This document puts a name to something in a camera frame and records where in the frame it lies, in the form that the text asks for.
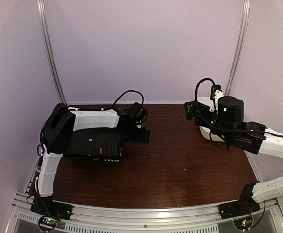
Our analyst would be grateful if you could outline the right circuit board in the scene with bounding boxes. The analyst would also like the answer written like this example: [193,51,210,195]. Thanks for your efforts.
[233,216,253,231]

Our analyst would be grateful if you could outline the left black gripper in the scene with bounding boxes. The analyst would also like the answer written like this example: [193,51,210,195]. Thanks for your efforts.
[122,123,151,143]

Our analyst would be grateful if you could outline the circuit board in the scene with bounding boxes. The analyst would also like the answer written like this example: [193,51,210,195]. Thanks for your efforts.
[38,216,58,231]
[233,216,253,231]

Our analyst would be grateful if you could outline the aluminium post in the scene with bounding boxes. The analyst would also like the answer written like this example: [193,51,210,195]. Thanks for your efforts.
[224,0,251,96]
[37,0,67,105]

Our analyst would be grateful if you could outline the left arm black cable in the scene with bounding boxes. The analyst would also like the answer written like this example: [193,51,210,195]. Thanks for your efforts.
[111,90,145,110]

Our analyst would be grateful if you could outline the left aluminium post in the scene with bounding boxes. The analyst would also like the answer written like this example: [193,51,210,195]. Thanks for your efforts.
[37,0,67,105]

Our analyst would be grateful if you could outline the white plastic tub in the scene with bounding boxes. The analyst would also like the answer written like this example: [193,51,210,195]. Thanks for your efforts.
[197,97,224,143]

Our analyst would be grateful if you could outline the left circuit board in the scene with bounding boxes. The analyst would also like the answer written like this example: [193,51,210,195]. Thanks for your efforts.
[38,216,58,231]

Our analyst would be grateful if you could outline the black pinstriped long sleeve shirt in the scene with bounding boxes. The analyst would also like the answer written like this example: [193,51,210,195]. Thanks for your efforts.
[64,128,124,157]

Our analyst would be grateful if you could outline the aluminium front rail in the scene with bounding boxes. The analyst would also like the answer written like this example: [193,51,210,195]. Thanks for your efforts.
[3,192,283,233]

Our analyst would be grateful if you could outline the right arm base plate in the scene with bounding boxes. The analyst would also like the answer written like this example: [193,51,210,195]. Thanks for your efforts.
[218,200,261,219]

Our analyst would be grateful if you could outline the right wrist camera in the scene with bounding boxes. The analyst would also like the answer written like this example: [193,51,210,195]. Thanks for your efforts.
[210,84,224,112]

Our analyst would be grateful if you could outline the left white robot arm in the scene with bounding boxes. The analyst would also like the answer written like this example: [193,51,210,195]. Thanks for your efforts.
[33,102,151,216]

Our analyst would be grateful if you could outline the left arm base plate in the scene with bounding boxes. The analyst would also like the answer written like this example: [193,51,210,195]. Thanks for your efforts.
[30,198,72,220]

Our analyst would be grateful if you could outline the stack of shirts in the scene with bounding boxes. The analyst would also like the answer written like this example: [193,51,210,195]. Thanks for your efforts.
[65,146,122,162]

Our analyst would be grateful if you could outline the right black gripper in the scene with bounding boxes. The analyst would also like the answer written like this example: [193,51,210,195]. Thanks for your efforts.
[184,100,232,143]

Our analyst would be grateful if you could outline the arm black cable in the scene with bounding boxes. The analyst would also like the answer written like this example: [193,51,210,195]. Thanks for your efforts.
[194,77,283,152]
[111,90,145,110]

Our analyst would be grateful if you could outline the right aluminium post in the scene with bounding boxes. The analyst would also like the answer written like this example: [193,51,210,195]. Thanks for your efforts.
[224,0,251,96]

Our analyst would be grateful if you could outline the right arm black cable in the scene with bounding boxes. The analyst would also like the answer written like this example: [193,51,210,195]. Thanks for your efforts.
[194,77,283,152]

